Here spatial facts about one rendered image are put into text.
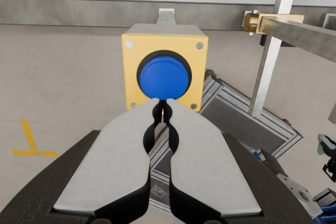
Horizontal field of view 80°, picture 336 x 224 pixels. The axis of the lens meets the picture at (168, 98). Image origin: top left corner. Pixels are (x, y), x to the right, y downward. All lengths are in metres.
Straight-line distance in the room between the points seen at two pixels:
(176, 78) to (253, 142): 1.52
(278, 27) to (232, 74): 1.06
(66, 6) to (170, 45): 0.61
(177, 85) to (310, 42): 0.30
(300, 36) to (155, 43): 0.33
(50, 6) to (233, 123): 1.23
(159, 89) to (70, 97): 1.58
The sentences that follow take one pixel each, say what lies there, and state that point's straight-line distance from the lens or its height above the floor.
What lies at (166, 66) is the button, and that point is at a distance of 0.16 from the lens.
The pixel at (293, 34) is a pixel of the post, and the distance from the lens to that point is 0.47.
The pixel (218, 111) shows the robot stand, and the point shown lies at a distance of 1.42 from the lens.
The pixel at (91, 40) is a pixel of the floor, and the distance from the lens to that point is 1.50.
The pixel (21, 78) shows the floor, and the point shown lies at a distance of 1.84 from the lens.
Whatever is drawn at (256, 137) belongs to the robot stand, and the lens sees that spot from 1.64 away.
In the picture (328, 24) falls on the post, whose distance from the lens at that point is 0.82.
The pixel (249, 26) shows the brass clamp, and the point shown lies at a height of 0.83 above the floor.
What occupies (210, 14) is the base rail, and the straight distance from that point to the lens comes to 0.70.
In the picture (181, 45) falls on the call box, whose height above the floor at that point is 1.22.
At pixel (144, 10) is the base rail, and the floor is 0.70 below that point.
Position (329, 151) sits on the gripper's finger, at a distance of 0.81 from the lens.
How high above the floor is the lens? 1.38
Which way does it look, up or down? 62 degrees down
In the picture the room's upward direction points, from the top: 180 degrees clockwise
